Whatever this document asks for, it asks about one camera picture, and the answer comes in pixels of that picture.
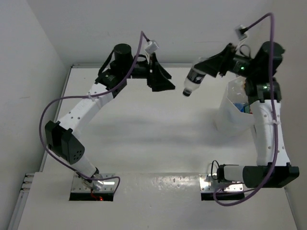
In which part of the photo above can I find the black cap small bottle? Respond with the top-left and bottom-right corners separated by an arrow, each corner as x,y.
182,57 -> 207,97

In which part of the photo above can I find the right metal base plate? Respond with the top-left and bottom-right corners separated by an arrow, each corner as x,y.
199,173 -> 243,194

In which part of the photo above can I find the blue label clear bottle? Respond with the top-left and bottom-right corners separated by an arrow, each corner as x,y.
234,103 -> 251,114

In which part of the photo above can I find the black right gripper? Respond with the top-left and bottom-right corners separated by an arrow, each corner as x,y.
195,42 -> 259,78

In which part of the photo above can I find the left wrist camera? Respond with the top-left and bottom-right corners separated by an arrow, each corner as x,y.
144,40 -> 159,55

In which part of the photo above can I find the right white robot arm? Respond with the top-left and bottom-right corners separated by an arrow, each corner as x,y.
195,41 -> 299,188

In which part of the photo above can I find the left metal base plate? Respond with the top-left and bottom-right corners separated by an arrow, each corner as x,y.
71,173 -> 118,193

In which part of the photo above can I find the white plastic bin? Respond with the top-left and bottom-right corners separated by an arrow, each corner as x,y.
214,77 -> 254,137

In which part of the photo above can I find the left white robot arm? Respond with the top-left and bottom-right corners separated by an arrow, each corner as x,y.
45,40 -> 175,188

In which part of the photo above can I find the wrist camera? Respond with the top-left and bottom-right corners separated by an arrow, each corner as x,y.
144,40 -> 159,55
235,25 -> 248,41

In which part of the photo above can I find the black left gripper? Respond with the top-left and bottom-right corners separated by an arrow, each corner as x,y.
121,51 -> 174,91

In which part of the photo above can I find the metal base plate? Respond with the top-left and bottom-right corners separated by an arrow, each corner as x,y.
71,173 -> 118,193
199,173 -> 243,194

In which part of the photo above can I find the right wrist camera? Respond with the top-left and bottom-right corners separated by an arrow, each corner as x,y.
235,25 -> 248,41

